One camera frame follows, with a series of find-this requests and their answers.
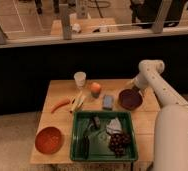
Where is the yellow corn cob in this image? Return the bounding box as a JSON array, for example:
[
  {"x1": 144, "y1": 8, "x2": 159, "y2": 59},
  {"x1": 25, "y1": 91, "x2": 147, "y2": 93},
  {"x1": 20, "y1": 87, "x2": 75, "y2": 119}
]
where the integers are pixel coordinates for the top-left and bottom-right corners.
[{"x1": 70, "y1": 91, "x2": 86, "y2": 113}]

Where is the dark small block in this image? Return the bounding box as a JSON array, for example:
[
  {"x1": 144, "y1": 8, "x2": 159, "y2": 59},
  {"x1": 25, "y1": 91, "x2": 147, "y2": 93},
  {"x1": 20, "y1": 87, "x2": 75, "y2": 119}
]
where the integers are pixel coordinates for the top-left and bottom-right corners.
[{"x1": 92, "y1": 116, "x2": 101, "y2": 129}]

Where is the white paper cup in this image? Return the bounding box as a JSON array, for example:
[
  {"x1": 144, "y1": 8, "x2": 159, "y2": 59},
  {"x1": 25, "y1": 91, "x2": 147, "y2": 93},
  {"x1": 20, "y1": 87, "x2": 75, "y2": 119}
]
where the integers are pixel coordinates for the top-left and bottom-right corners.
[{"x1": 74, "y1": 71, "x2": 86, "y2": 88}]

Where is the purple bowl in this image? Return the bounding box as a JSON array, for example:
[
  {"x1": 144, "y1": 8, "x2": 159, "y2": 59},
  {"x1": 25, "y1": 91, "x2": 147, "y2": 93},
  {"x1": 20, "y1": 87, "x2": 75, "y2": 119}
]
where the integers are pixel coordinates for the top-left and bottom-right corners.
[{"x1": 118, "y1": 89, "x2": 143, "y2": 110}]

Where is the green plastic tray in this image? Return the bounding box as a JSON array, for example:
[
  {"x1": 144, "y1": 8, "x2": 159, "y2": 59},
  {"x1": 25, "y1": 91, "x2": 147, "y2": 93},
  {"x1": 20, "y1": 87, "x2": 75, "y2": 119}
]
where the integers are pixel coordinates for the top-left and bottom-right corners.
[{"x1": 70, "y1": 111, "x2": 138, "y2": 162}]

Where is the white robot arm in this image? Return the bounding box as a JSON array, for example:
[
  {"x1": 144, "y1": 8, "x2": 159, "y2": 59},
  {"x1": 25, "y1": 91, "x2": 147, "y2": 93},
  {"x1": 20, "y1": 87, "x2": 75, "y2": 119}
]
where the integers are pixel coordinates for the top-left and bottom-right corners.
[{"x1": 134, "y1": 60, "x2": 188, "y2": 171}]

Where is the orange plastic bowl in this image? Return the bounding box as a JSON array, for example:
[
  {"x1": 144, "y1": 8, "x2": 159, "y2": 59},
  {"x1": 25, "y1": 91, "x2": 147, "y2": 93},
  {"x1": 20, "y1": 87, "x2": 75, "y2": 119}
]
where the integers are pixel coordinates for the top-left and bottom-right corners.
[{"x1": 35, "y1": 127, "x2": 63, "y2": 155}]

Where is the grey crumpled cloth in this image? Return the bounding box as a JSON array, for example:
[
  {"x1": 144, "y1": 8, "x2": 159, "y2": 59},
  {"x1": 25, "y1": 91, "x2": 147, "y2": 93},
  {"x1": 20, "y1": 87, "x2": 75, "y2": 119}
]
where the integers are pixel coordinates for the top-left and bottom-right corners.
[{"x1": 106, "y1": 118, "x2": 122, "y2": 134}]

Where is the orange ball on stand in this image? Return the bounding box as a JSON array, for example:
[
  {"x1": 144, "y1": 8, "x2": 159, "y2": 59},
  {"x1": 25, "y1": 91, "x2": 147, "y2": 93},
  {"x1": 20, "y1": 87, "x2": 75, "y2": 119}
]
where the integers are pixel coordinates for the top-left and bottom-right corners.
[{"x1": 90, "y1": 82, "x2": 101, "y2": 98}]

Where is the black handled tool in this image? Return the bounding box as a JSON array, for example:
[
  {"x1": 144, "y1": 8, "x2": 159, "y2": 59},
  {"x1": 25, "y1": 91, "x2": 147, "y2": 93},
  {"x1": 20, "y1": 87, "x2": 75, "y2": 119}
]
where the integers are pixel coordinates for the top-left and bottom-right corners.
[{"x1": 83, "y1": 119, "x2": 94, "y2": 159}]

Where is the wooden table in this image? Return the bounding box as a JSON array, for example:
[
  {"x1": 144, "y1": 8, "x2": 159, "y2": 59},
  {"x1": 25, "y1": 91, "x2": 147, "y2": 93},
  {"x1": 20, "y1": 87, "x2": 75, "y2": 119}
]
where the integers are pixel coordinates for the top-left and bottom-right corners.
[{"x1": 30, "y1": 79, "x2": 160, "y2": 164}]

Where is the blue eraser block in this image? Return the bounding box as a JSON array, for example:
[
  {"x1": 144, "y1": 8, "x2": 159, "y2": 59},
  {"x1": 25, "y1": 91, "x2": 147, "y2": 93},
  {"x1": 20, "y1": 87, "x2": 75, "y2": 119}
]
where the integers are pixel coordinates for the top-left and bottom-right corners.
[{"x1": 102, "y1": 95, "x2": 113, "y2": 110}]

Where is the orange carrot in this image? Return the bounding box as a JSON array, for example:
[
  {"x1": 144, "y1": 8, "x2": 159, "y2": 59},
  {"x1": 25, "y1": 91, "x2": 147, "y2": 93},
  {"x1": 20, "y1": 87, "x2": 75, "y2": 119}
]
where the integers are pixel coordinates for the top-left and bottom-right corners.
[{"x1": 51, "y1": 99, "x2": 70, "y2": 113}]

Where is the purple grape bunch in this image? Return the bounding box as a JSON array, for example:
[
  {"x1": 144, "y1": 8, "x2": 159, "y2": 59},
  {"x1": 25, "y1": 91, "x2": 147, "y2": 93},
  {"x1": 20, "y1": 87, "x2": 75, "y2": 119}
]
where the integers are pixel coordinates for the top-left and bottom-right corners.
[{"x1": 109, "y1": 133, "x2": 131, "y2": 157}]

